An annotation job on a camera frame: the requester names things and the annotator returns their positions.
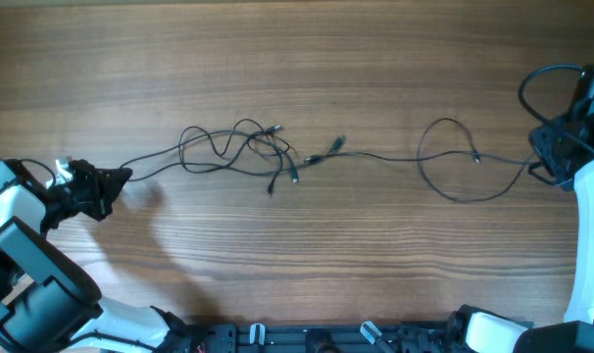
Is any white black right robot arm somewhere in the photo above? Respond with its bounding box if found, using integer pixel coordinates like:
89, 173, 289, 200
439, 64, 594, 352

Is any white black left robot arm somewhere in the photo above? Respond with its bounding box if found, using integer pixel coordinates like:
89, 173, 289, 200
0, 159, 179, 352

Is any black left camera cable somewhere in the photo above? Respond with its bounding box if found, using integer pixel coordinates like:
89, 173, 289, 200
17, 157, 58, 190

